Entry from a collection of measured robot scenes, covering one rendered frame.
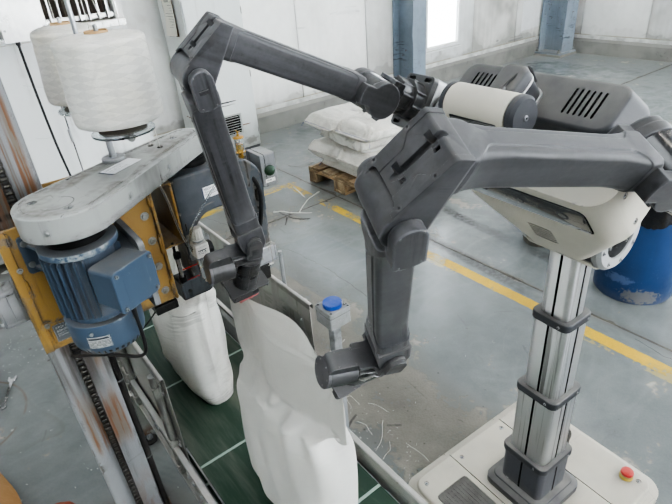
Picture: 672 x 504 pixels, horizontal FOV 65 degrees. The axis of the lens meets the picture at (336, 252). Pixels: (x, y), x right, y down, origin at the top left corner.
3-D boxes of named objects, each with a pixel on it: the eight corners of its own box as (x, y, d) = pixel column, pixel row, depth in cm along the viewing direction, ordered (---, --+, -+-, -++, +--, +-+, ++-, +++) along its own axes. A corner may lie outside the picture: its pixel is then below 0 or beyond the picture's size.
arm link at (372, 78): (411, 88, 112) (396, 79, 115) (378, 70, 105) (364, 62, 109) (389, 127, 115) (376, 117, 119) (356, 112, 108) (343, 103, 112)
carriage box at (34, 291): (180, 298, 137) (150, 187, 121) (42, 358, 120) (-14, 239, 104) (146, 263, 155) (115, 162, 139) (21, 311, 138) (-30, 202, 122)
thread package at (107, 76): (180, 122, 101) (158, 25, 92) (90, 145, 92) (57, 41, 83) (148, 107, 112) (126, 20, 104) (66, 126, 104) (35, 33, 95)
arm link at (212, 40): (206, 11, 81) (186, -5, 87) (180, 94, 86) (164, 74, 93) (406, 88, 109) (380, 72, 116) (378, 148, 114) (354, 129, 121)
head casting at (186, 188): (272, 244, 151) (257, 144, 136) (193, 277, 138) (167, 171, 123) (224, 212, 172) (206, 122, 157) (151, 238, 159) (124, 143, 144)
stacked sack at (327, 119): (394, 119, 443) (394, 102, 436) (330, 138, 412) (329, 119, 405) (362, 110, 474) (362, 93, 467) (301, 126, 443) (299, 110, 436)
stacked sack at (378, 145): (406, 146, 417) (406, 128, 410) (362, 159, 399) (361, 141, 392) (358, 127, 467) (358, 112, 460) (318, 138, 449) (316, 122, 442)
